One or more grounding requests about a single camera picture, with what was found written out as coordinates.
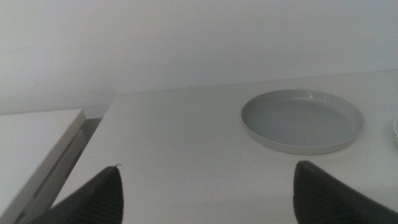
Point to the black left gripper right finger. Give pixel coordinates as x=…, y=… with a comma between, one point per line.
x=320, y=199

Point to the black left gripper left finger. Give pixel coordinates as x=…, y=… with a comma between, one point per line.
x=99, y=199

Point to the grey shallow bowl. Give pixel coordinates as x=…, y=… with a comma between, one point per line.
x=301, y=124

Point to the white side table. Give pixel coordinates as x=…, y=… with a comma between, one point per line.
x=25, y=140

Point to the white shallow bowl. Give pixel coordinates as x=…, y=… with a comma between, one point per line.
x=396, y=132

